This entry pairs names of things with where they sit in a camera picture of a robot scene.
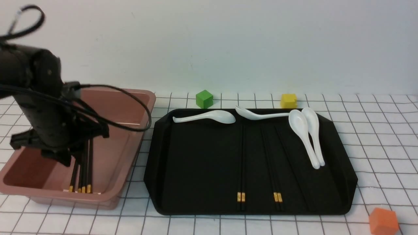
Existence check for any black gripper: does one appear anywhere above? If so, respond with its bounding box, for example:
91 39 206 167
10 119 109 167

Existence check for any black gold-band chopstick pair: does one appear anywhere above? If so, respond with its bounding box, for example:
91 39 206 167
81 141 89 193

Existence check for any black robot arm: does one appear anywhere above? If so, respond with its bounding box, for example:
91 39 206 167
1 43 109 167

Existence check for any pink rectangular plastic bin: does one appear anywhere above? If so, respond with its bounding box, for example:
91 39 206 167
0 87 148 210

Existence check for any black chopstick in bin left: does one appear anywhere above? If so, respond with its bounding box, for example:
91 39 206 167
69 160 79 192

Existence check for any black chopstick in bin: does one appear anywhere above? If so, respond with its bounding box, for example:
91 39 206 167
77 157 84 193
69 160 79 192

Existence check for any black chopstick in bin right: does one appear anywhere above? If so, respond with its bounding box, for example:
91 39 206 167
77 157 84 193

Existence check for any green cube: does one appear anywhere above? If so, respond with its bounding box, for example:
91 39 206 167
196 90 214 109

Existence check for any white spoon far left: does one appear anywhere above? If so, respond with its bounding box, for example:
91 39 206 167
172 110 236 124

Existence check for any white spoon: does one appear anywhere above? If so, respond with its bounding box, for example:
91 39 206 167
288 109 320 169
235 106 289 120
301 107 325 166
172 110 236 124

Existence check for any white spoon top middle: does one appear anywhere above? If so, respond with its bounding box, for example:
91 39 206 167
235 106 289 120

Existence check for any black plastic tray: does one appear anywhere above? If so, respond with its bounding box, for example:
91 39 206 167
144 109 358 215

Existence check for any plain black chopstick right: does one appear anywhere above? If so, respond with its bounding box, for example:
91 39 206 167
276 127 315 215

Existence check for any plain black chopstick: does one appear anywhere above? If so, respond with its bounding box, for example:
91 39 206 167
275 126 310 215
276 127 315 215

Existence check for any yellow cube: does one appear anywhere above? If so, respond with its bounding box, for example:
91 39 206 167
280 94 297 109

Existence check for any white spoon right inner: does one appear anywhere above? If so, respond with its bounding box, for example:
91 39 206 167
288 109 320 169

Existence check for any white spoon right outer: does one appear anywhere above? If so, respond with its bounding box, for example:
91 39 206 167
301 107 325 166

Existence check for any orange cube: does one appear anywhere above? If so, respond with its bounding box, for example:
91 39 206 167
369 207 399 235

